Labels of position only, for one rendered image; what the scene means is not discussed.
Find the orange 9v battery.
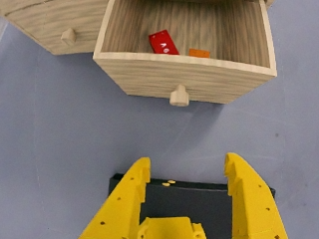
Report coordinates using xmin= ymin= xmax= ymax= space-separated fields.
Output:
xmin=188 ymin=49 xmax=209 ymax=58

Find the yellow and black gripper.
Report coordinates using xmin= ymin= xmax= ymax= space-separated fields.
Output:
xmin=79 ymin=153 xmax=288 ymax=239

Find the red 9v battery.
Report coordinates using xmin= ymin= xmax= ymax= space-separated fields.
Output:
xmin=148 ymin=30 xmax=179 ymax=55

